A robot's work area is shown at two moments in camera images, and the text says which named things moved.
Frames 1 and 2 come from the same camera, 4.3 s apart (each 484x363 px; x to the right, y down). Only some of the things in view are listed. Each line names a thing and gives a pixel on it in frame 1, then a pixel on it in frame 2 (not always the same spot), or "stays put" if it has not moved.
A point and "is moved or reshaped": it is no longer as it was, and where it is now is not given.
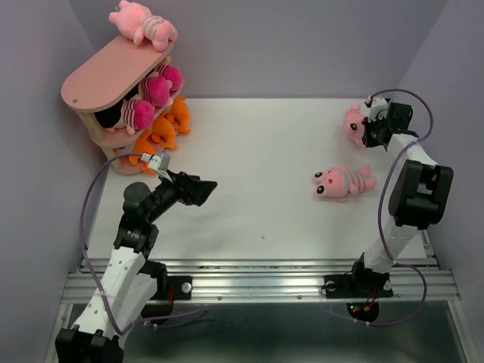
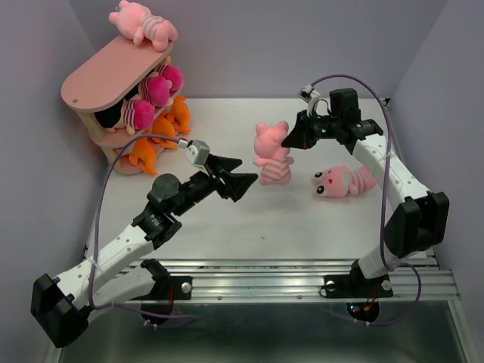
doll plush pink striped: [171, 73] stays put
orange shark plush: [163, 131] stays put
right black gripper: [367, 141] -> [300, 137]
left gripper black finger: [200, 190] -> [238, 183]
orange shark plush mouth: [180, 114] stays put
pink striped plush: [136, 23] stays put
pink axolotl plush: [352, 120] is moved or reshaped
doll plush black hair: [156, 89] stays put
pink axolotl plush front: [339, 181] stays put
